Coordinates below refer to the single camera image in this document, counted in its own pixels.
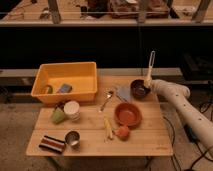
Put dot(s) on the white handled dish brush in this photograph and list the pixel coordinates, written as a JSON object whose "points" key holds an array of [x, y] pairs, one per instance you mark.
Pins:
{"points": [[148, 78]]}

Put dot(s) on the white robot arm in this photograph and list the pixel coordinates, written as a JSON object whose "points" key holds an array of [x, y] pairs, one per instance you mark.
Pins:
{"points": [[178, 95]]}

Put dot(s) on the dark purple bowl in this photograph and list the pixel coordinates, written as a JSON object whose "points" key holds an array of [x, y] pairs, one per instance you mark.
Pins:
{"points": [[138, 90]]}

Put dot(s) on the orange bowl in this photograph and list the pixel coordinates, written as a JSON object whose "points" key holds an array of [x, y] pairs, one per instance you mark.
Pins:
{"points": [[127, 114]]}

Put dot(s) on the metal spoon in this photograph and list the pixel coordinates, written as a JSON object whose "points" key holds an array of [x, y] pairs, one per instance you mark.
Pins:
{"points": [[109, 95]]}

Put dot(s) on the blue cloth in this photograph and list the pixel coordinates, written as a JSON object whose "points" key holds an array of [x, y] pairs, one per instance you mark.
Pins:
{"points": [[123, 93]]}

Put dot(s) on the yellow stick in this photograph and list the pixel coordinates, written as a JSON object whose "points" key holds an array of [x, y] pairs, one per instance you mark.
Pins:
{"points": [[108, 128]]}

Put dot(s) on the wooden folding table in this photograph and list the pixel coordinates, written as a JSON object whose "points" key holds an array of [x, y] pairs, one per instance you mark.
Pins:
{"points": [[149, 138]]}

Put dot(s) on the white paper cup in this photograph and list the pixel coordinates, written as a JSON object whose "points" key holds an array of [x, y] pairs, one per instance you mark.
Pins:
{"points": [[72, 110]]}

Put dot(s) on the blue sponge in tub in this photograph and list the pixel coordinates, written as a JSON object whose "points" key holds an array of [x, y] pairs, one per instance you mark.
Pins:
{"points": [[65, 88]]}

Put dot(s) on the orange fruit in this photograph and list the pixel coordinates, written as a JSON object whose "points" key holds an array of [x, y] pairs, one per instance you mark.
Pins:
{"points": [[122, 132]]}

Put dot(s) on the yellow plastic tub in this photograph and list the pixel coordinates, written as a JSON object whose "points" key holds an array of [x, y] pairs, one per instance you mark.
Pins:
{"points": [[82, 76]]}

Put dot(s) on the green item in tub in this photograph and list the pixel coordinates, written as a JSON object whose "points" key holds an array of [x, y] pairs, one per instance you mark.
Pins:
{"points": [[48, 89]]}

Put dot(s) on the green cup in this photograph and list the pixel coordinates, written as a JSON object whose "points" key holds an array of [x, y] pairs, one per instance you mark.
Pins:
{"points": [[58, 116]]}

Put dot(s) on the metal cup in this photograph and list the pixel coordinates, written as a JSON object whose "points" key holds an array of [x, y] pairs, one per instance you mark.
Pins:
{"points": [[72, 138]]}

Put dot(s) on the background wooden shelf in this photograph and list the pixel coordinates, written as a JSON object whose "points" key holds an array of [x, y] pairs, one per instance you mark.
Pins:
{"points": [[106, 12]]}

